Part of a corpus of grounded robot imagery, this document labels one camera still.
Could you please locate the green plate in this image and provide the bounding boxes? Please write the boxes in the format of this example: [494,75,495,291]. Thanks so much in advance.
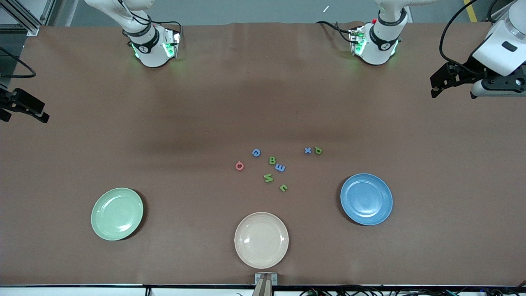
[91,188,144,241]

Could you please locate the blue plate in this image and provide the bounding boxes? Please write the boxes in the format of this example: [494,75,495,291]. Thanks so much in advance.
[340,173,393,226]

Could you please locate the brown table mat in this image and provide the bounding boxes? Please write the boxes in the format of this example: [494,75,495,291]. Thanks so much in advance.
[0,21,526,287]

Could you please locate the beige plate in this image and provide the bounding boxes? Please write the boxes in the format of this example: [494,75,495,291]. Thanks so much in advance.
[234,212,289,269]

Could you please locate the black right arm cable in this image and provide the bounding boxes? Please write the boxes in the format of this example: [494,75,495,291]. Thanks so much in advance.
[0,46,37,79]

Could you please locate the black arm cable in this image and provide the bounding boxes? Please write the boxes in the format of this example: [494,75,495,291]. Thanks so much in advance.
[0,46,37,79]
[439,0,514,76]

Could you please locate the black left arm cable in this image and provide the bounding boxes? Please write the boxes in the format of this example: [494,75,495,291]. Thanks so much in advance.
[439,0,514,76]

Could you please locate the aluminium frame profile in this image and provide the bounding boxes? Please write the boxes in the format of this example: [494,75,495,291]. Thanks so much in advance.
[0,0,56,35]

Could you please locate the black base cable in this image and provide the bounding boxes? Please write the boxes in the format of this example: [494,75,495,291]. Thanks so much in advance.
[316,20,355,44]
[119,0,183,37]

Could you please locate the white table frame rail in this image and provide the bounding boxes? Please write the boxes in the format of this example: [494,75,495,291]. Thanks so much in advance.
[0,287,526,296]

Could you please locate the tangled black cables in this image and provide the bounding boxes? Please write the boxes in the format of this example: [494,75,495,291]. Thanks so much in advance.
[236,284,526,296]

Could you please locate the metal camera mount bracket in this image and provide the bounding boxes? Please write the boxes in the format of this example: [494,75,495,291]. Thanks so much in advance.
[254,273,279,296]

